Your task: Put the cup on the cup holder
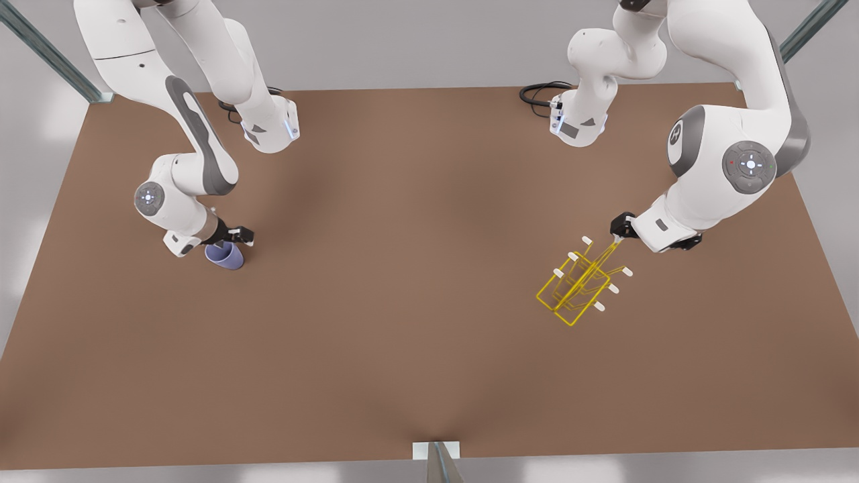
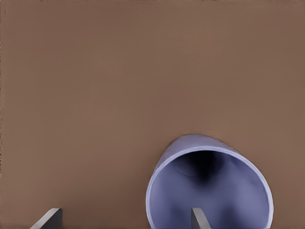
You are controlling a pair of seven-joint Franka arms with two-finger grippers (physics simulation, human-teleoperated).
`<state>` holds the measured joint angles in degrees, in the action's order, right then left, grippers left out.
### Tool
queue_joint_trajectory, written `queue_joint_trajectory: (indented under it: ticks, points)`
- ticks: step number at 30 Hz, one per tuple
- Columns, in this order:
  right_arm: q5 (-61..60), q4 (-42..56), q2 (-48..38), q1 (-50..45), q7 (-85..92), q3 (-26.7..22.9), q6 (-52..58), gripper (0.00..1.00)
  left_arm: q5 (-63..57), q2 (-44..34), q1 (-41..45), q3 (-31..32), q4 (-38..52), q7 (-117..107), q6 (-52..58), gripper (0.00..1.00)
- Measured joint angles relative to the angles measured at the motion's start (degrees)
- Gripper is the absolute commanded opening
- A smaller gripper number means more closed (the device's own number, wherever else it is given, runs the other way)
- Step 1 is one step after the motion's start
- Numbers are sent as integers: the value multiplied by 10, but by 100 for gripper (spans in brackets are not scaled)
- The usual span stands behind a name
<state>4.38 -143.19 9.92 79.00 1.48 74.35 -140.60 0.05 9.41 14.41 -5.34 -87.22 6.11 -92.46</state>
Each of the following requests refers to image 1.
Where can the lavender cup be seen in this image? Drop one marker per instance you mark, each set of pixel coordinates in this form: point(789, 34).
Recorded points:
point(225, 255)

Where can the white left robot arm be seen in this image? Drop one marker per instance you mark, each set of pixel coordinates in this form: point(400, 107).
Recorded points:
point(731, 154)

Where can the silver frame post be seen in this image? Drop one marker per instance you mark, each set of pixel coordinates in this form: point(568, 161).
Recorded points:
point(805, 30)
point(439, 463)
point(50, 54)

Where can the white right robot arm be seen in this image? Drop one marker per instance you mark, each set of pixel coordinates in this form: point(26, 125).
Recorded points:
point(201, 144)

